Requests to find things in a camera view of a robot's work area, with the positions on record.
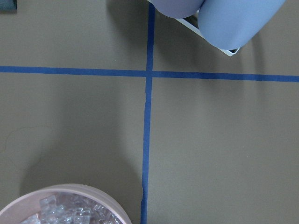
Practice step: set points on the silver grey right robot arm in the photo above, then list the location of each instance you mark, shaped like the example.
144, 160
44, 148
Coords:
225, 24

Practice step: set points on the pink bowl with ice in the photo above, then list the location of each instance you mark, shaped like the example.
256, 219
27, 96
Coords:
67, 195

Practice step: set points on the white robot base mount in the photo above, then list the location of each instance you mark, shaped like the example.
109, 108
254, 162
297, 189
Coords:
191, 22

